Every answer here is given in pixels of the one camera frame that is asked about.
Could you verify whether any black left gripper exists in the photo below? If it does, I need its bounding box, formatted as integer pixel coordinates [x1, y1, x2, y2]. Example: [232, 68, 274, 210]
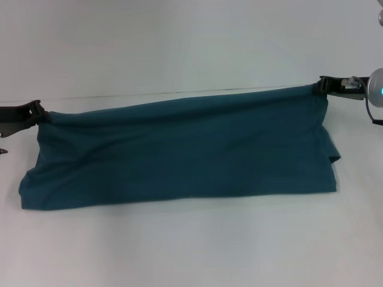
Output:
[0, 100, 51, 139]

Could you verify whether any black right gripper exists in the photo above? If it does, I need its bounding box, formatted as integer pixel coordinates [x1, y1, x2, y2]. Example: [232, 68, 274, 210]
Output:
[312, 75, 370, 103]

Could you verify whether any teal t-shirt with FREE print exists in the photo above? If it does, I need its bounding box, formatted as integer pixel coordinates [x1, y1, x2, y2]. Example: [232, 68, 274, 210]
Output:
[18, 83, 342, 215]

